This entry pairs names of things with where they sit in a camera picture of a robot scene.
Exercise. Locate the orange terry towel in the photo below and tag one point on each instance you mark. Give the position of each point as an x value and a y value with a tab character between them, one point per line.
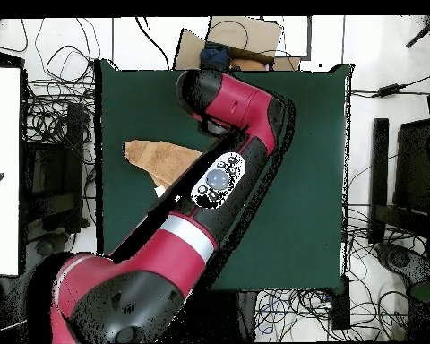
161	157

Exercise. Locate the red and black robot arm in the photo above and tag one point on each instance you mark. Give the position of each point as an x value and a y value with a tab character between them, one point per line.
236	104

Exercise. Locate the dark green table cloth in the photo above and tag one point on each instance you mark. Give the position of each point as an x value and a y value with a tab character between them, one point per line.
308	179

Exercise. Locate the black upright stand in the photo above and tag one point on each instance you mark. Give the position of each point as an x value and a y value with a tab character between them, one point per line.
247	311

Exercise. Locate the orange cloth in box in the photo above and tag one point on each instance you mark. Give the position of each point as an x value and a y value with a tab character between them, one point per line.
247	64

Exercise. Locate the dark blue cloth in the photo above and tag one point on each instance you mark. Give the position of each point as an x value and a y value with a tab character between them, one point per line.
215	57

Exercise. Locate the brown cardboard box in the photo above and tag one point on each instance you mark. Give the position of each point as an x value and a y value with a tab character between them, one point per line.
247	34

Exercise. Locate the black equipment rack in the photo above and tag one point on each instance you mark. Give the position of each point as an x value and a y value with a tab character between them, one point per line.
53	179

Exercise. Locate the black power adapter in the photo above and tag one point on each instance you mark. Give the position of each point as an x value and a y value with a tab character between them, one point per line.
388	90

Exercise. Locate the white board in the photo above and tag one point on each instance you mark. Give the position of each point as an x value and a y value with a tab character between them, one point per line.
1	172

